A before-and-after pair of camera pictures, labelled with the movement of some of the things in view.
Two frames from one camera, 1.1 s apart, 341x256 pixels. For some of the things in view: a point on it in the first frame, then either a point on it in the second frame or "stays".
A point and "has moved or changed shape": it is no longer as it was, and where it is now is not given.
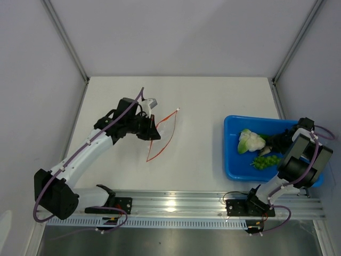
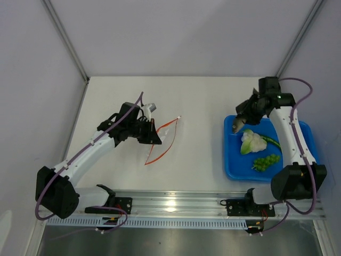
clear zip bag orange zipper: x=165 y=129 has moved or changed shape
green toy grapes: x=261 y=162 stays
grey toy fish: x=265 y=150 to x=237 y=124
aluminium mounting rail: x=152 y=204 stays
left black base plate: x=125 y=203 stays
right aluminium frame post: x=277 y=101 stays
